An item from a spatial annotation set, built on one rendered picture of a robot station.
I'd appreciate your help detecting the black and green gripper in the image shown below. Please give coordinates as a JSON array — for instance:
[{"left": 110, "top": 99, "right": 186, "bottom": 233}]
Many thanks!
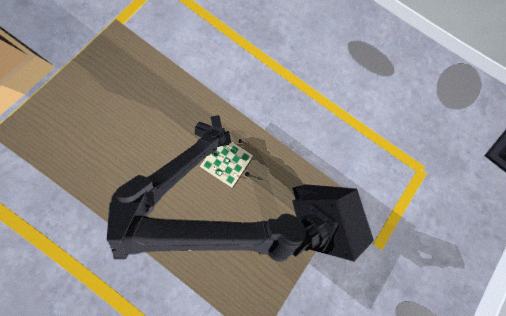
[{"left": 218, "top": 131, "right": 231, "bottom": 147}]

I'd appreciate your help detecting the green and white chessboard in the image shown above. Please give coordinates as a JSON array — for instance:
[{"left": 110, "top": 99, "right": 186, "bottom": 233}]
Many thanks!
[{"left": 200, "top": 142, "right": 253, "bottom": 187}]

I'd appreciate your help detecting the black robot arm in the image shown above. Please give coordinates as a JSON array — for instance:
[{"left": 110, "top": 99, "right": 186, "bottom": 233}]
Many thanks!
[{"left": 106, "top": 115, "right": 338, "bottom": 262}]

